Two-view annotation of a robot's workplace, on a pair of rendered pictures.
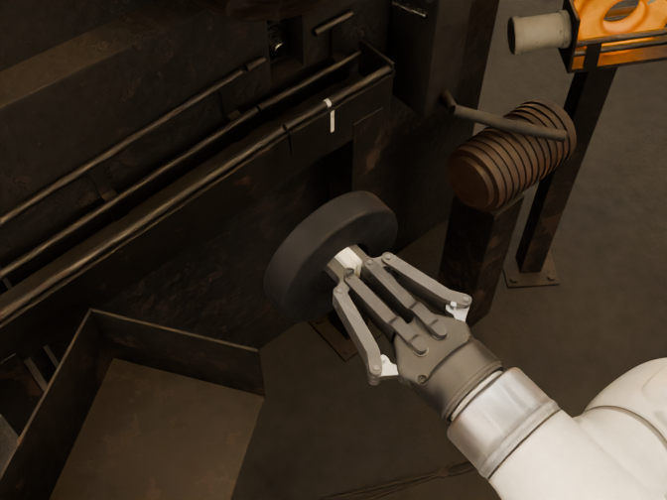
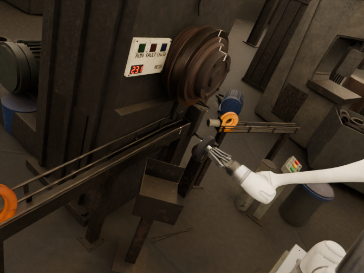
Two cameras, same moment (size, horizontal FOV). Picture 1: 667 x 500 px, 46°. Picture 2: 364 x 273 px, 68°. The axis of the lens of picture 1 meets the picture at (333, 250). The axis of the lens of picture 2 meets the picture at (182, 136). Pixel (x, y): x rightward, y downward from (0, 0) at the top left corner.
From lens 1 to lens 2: 0.86 m
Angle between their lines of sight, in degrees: 29
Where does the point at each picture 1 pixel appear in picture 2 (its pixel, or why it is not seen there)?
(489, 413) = (242, 169)
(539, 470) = (252, 177)
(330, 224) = (209, 138)
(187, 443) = (164, 191)
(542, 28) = (214, 122)
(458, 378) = (235, 165)
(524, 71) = not seen: hidden behind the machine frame
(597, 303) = (212, 193)
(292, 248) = (203, 142)
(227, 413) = (171, 186)
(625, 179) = (213, 167)
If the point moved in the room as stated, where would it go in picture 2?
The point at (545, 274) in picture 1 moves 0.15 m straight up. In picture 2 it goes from (200, 186) to (206, 174)
